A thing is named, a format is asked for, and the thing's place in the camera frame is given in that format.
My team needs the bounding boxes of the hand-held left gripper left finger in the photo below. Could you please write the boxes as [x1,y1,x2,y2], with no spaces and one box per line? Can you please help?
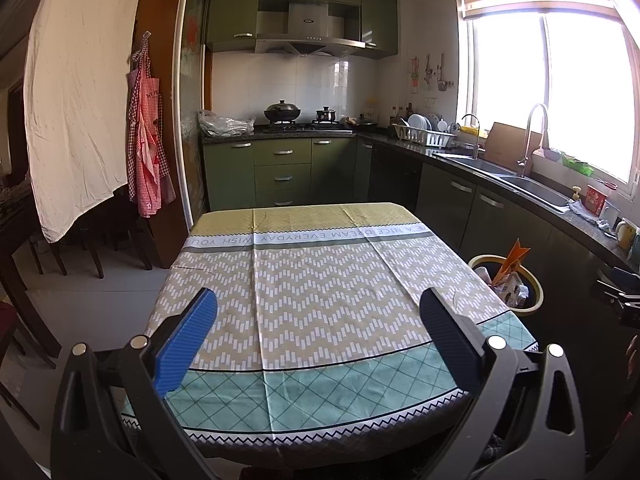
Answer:
[50,287,218,480]

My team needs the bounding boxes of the green plastic basket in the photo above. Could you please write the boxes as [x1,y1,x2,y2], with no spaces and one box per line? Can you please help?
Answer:
[560,152,595,177]

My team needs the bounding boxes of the small steel faucet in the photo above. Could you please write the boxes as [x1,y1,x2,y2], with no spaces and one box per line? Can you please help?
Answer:
[460,114,483,151]

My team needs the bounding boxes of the dark wooden chair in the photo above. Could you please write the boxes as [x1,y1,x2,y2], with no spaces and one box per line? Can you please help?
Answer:
[80,187,153,279]

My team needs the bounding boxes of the kitchen window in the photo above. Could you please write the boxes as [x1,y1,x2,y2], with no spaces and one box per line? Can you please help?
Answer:
[457,10,640,186]

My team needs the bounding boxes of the condiment bottles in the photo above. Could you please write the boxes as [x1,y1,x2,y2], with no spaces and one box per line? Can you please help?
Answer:
[389,102,417,128]

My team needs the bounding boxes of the steel range hood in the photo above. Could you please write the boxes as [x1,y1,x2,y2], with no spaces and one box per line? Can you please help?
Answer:
[254,0,368,57]

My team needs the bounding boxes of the orange snack packet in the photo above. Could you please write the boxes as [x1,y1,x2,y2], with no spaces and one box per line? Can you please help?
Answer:
[492,237,531,286]

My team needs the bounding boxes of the patterned tablecloth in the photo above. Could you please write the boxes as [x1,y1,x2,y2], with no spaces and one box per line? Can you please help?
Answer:
[120,202,541,453]

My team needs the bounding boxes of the dark patterned clothing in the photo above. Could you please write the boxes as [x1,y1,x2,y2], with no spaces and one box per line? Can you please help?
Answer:
[480,430,507,467]

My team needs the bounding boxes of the yellow rimmed trash bin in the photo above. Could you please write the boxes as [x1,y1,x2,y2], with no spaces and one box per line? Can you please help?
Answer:
[468,254,545,317]

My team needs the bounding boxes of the white hanging sheet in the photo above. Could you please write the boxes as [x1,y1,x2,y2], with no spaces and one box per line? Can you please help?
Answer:
[22,0,151,244]

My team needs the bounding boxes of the black wok with lid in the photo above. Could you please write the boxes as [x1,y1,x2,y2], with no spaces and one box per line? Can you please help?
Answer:
[264,100,302,125]

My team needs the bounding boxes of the red box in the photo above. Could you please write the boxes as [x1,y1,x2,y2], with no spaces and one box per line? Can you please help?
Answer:
[585,185,607,216]

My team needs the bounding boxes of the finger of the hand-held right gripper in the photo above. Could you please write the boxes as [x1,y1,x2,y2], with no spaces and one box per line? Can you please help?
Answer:
[592,282,640,306]
[611,266,640,288]

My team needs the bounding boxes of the green lower cabinets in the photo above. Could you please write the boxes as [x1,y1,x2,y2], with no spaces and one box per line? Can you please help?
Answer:
[201,135,640,311]

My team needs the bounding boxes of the hanging kitchen utensils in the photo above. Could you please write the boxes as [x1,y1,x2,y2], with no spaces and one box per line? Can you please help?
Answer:
[422,52,456,93]

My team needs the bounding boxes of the sliding glass door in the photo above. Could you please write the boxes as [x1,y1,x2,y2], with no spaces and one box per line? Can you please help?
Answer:
[177,0,216,233]

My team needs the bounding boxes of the brown cutting board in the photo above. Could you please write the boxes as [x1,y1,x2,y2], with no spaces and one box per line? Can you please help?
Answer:
[484,121,543,163]

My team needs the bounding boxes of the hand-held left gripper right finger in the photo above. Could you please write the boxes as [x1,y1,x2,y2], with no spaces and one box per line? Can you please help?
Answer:
[419,287,586,480]

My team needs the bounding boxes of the grey dish rag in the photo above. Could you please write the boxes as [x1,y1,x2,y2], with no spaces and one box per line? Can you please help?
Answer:
[567,199,601,219]

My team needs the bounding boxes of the yellow kettle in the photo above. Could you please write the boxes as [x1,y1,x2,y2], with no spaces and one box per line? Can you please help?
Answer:
[615,217,640,251]

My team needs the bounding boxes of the green cabinets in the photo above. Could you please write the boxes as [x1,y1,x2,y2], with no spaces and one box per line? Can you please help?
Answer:
[201,135,640,311]
[205,0,401,58]

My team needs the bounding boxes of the black gas stove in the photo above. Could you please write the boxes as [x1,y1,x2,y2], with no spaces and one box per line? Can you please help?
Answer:
[260,121,353,134]

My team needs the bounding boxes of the white dish rack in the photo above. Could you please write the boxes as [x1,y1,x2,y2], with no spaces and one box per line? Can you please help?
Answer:
[391,122,458,150]

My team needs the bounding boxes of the green upper cabinets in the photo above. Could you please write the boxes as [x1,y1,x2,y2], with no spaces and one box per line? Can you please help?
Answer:
[205,0,401,58]

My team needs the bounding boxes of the clear plastic bag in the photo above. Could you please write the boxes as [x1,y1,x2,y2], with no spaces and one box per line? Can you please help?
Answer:
[197,109,257,138]

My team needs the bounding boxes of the tall steel faucet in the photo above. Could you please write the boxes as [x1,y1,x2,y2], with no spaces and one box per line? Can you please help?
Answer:
[517,103,551,178]

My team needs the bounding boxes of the steel double sink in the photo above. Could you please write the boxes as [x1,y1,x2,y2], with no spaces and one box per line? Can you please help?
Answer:
[435,152,571,211]

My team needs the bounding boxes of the white printed packet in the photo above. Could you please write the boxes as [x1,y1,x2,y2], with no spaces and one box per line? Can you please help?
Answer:
[495,272,523,307]

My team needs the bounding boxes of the red checked apron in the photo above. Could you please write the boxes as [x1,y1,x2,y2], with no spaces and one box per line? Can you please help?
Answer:
[126,37,176,218]

